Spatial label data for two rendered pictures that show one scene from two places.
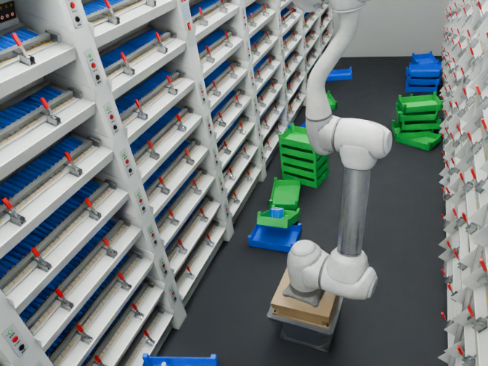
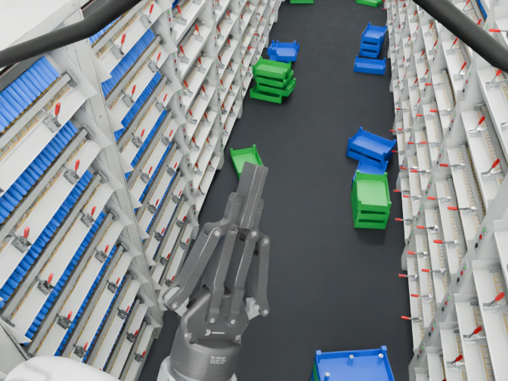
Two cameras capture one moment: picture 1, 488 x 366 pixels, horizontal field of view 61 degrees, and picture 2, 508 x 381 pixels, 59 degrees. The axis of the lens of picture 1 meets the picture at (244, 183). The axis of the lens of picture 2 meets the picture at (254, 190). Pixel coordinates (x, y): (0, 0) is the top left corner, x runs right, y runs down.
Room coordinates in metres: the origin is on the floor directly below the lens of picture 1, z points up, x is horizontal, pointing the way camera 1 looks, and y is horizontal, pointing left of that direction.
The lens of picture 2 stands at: (1.58, -0.24, 2.17)
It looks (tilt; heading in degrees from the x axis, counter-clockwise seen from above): 43 degrees down; 164
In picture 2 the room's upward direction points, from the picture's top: straight up
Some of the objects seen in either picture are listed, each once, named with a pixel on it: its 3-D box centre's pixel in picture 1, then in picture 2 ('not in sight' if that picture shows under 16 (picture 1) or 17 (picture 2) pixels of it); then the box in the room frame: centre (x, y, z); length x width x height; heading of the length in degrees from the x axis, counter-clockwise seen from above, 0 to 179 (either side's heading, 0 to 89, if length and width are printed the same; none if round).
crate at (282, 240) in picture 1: (275, 234); not in sight; (2.00, -0.14, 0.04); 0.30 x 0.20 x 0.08; 64
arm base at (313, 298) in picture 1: (308, 280); not in sight; (1.33, -0.23, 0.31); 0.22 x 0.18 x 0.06; 142
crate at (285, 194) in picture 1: (285, 192); not in sight; (2.42, -0.29, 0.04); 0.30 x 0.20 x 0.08; 164
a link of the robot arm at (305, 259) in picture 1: (306, 263); not in sight; (1.31, -0.22, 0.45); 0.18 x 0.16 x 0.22; 52
